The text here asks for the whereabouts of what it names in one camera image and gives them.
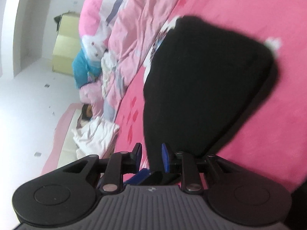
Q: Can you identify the black garment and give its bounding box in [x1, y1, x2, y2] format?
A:
[143, 16, 275, 171]

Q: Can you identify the white crumpled garment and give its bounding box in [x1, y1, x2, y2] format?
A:
[72, 117, 120, 159]

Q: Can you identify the pink white headboard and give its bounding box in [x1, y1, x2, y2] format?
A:
[42, 103, 82, 174]

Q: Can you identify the sleeping person's head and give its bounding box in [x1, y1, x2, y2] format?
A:
[81, 104, 93, 121]

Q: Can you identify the teal striped pillow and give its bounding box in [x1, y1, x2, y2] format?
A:
[72, 49, 102, 89]

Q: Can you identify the pink floral bed sheet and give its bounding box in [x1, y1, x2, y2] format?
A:
[115, 0, 306, 191]

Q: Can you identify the pale yellow wardrobe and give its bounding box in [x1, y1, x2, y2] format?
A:
[51, 12, 81, 76]

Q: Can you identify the pink patterned quilt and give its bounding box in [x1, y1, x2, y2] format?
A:
[78, 0, 178, 122]

